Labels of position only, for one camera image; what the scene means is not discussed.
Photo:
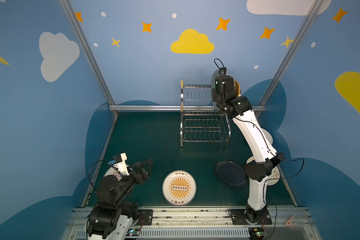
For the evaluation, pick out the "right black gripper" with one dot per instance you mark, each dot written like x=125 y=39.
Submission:
x=223 y=87

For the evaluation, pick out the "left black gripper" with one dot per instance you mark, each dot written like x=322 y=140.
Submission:
x=139 y=169

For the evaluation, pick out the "orange woven round plate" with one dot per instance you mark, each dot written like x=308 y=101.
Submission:
x=237 y=89

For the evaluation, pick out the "white plate orange sunburst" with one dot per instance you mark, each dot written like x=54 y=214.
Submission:
x=179 y=188

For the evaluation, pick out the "grey-green plain plate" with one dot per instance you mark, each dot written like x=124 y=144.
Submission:
x=213 y=89

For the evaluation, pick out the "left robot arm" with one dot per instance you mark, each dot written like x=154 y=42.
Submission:
x=112 y=215

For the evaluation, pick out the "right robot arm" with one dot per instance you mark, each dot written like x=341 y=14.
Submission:
x=265 y=155

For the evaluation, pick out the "chrome two-tier dish rack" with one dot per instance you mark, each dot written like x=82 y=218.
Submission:
x=201 y=121

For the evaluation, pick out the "white sunburst plate at left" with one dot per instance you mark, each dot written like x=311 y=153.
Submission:
x=112 y=171

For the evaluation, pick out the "left green circuit board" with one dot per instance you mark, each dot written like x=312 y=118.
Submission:
x=133 y=232

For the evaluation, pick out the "green circuit board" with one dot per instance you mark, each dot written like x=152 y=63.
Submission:
x=257 y=233
x=133 y=232

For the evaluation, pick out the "dark blue round plate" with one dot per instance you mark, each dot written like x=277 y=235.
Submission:
x=231 y=173

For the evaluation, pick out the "cream floral plate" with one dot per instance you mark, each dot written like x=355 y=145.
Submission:
x=275 y=177

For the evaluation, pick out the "right green circuit board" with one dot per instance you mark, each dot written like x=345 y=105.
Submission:
x=257 y=233

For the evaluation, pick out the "pink clothes peg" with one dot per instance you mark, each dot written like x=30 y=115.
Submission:
x=290 y=222

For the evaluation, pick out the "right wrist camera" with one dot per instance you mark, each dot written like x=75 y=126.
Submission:
x=222 y=71

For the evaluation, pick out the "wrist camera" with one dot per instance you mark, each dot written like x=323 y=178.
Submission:
x=118 y=163
x=222 y=71

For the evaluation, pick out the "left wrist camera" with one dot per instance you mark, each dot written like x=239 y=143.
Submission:
x=118 y=163

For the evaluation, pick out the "right aluminium frame post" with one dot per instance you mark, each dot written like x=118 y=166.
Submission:
x=292 y=49

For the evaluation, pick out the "aluminium frame post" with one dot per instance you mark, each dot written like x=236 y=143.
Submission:
x=292 y=49
x=75 y=24

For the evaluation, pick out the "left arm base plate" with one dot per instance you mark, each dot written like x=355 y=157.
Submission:
x=145 y=217

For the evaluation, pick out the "aluminium frame back bar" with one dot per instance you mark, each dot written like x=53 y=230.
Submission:
x=157 y=108

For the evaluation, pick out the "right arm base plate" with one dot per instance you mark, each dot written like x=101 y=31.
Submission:
x=250 y=217

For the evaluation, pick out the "left aluminium frame post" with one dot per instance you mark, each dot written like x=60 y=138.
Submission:
x=75 y=24

